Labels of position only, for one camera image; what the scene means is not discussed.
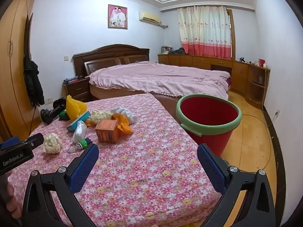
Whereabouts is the red bucket with green rim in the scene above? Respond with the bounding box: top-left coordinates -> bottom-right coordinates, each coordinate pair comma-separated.
176,94 -> 242,158

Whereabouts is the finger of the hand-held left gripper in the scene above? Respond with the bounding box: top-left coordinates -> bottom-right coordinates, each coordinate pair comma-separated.
0,136 -> 16,147
0,133 -> 44,150

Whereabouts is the green round object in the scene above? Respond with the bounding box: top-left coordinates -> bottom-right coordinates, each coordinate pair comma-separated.
58,110 -> 71,121

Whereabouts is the teal and white medicine box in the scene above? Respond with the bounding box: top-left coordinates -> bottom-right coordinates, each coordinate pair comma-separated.
66,112 -> 91,132

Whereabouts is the black device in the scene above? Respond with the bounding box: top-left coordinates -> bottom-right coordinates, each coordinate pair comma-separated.
40,106 -> 65,125

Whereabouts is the pink checked quilt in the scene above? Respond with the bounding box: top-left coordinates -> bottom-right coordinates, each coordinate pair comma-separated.
86,61 -> 231,101

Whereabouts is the green toy keychain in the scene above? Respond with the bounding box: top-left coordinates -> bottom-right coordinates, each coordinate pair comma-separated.
69,138 -> 93,154

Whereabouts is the dark wooden headboard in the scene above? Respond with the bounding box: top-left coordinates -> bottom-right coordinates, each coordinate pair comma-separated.
72,44 -> 150,77

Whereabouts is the orange cloth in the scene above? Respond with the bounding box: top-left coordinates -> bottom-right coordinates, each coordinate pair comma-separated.
85,113 -> 133,135

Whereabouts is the long wooden cabinet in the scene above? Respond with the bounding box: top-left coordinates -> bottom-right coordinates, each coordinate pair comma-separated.
158,54 -> 271,110

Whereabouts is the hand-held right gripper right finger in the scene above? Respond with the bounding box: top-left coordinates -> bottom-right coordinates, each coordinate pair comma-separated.
197,143 -> 276,227

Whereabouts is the pink floral bed sheet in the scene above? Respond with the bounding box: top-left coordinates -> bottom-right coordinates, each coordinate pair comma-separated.
7,93 -> 219,227

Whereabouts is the cream crumpled paper ball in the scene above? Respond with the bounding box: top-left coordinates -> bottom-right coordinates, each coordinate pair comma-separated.
42,133 -> 62,155

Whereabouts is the wall air conditioner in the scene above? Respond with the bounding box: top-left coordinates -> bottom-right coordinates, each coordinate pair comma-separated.
139,11 -> 162,25

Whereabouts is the long power cable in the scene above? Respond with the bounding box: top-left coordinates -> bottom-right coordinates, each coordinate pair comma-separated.
239,67 -> 280,173

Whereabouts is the orange cardboard box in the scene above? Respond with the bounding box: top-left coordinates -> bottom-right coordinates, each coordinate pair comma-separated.
95,119 -> 119,144

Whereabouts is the white and pink curtain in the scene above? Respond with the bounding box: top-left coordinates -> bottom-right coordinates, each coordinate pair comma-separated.
177,5 -> 232,59

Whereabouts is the person's left hand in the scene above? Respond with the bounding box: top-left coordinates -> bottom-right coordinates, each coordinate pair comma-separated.
0,173 -> 22,227

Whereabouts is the yellow wavy plastic tray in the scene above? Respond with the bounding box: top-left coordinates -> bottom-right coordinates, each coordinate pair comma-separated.
66,95 -> 91,120

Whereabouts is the cream crumpled paper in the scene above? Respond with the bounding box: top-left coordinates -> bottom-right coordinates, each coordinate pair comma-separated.
90,110 -> 113,125

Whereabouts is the dark wooden nightstand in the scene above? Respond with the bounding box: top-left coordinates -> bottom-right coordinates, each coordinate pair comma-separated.
63,76 -> 91,103

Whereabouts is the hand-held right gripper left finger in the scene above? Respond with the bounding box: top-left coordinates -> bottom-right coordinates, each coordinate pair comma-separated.
22,144 -> 99,227

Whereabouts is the black round object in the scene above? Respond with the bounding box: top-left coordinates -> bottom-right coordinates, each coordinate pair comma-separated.
52,98 -> 68,109

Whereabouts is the white cloth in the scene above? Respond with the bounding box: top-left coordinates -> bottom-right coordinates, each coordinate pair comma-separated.
111,107 -> 138,124

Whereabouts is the black hanging jacket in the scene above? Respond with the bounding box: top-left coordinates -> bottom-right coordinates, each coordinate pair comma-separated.
23,57 -> 45,107

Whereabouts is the framed wall photo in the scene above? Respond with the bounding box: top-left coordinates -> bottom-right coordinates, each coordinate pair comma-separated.
108,4 -> 128,30

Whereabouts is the wooden wardrobe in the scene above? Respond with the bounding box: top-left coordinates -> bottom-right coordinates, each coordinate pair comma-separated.
0,0 -> 41,142

